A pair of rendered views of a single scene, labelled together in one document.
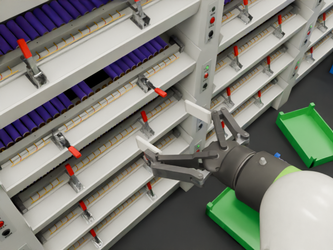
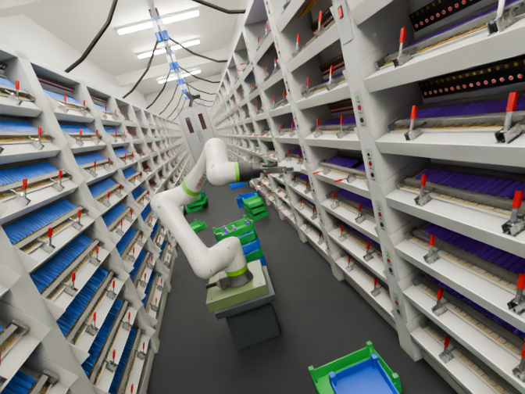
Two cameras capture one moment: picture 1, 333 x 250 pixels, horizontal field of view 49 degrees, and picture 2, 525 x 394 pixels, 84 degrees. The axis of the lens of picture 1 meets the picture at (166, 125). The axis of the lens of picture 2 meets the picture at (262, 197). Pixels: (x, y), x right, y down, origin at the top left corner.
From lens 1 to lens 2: 165 cm
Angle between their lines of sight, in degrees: 100
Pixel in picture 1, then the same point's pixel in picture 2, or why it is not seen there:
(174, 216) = (376, 332)
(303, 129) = not seen: outside the picture
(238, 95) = (457, 324)
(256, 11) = (440, 207)
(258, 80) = (498, 355)
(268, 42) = (494, 293)
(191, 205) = (384, 346)
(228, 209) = not seen: hidden behind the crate
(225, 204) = not seen: hidden behind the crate
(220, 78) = (413, 249)
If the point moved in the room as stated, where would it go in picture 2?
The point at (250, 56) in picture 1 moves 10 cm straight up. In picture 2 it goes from (455, 272) to (451, 242)
